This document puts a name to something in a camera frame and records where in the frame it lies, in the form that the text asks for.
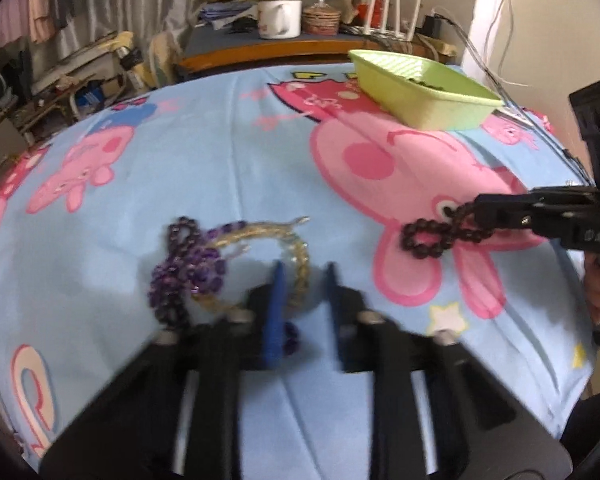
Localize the wall cable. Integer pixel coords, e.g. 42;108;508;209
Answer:
482;0;518;88

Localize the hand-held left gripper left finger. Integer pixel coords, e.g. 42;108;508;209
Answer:
39;260;293;480

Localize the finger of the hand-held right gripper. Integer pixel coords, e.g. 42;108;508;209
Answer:
530;186;600;207
472;192;568;241

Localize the dark brown bead bracelet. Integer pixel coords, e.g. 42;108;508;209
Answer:
401;203;487;261

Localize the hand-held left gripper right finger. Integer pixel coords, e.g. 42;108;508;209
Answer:
325;262;572;480

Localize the peach garment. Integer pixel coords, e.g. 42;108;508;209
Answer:
27;0;57;45

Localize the purple bead bracelet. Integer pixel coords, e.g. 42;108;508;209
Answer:
149;216;301;355

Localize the white router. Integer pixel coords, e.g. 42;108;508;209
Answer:
362;0;425;43

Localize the black bead bracelet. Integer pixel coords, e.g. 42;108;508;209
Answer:
405;75;449;92

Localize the white enamel mug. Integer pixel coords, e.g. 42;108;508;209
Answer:
256;0;303;41

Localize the wicker jar with lid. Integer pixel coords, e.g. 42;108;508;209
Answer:
301;0;342;36

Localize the black power adapter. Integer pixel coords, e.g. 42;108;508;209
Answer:
422;14;448;38

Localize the person's dark clothing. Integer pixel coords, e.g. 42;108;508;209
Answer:
560;387;600;468

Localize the yellow crystal bracelet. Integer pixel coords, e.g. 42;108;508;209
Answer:
189;216;312;313

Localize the cartoon pig printed bedsheet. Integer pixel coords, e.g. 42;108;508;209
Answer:
0;60;598;476

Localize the wooden desk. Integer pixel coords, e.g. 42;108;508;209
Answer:
177;25;458;78

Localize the green plastic basket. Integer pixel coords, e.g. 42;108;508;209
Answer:
348;49;505;131

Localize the pink t-shirt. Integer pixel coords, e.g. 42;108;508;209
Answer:
0;0;32;51

